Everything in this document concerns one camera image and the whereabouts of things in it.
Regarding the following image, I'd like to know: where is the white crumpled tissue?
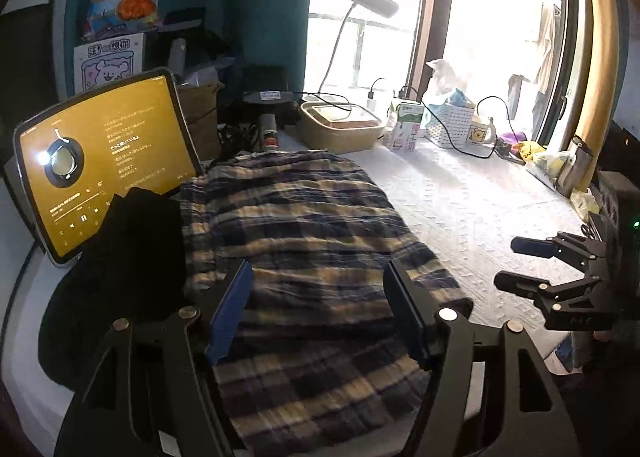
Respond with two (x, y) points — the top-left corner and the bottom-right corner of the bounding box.
(425, 58), (468, 95)

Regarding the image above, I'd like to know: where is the brown cardboard box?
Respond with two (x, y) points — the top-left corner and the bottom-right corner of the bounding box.
(175, 80), (223, 160)

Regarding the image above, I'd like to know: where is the yellow curtain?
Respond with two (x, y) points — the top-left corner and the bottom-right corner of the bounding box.
(575, 0), (631, 178)

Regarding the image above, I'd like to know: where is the tablet with yellow screen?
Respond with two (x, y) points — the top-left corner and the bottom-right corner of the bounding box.
(12, 68), (206, 268)

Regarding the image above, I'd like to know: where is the green and white milk carton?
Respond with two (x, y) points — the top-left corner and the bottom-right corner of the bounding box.
(387, 98), (426, 153)

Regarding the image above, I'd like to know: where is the white perforated basket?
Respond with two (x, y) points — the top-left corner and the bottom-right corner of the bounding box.
(422, 100), (476, 148)

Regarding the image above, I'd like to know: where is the dark window frame post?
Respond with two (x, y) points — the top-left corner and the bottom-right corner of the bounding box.
(405, 0), (458, 93)

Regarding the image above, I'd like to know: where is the small spray can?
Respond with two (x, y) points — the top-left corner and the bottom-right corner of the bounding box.
(257, 113), (281, 154)

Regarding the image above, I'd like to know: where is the teal curtain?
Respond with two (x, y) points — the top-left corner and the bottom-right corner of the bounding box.
(65, 0), (316, 108)

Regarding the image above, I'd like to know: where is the white mug with bear print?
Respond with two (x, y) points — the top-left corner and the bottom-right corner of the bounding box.
(467, 114), (498, 147)

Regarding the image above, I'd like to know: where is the beige lunch box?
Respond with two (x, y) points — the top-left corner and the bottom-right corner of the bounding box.
(299, 101), (386, 154)

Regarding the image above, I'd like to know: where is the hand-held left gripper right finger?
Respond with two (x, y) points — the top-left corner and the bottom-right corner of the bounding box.
(384, 259), (581, 457)

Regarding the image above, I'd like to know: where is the white charger plug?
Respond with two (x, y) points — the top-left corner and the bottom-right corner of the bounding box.
(366, 78), (388, 113)

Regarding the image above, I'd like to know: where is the plaid flannel shirt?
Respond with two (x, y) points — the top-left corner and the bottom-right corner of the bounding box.
(179, 150), (473, 448)

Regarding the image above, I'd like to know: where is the white embossed table cover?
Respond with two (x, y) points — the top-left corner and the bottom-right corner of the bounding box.
(0, 127), (601, 457)

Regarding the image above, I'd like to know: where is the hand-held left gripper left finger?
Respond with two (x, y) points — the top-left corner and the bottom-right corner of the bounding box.
(55, 259), (253, 457)

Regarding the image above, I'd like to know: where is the plastic bag with yellow contents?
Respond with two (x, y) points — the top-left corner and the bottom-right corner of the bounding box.
(530, 150), (573, 188)

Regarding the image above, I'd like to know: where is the black cloth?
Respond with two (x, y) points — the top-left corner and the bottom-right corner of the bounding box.
(37, 187), (193, 388)

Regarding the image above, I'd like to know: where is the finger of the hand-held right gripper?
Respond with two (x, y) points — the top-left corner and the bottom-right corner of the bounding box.
(511, 232), (608, 268)
(494, 272), (608, 332)

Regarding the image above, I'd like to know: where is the balcony railing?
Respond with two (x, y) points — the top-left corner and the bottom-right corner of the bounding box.
(307, 12), (416, 88)

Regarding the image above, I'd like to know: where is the blue crumpled item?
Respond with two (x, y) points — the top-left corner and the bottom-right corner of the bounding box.
(447, 88), (476, 110)

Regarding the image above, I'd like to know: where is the white card with bear drawing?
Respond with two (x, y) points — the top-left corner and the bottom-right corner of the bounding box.
(74, 32), (146, 98)

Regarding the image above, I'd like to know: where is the black cable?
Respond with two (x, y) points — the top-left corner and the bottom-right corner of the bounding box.
(400, 84), (516, 160)

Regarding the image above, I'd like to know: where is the pale yellow plastic bag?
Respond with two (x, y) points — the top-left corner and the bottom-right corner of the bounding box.
(570, 187), (601, 218)

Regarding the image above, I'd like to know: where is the black round device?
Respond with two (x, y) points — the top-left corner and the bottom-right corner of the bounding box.
(242, 64), (301, 110)

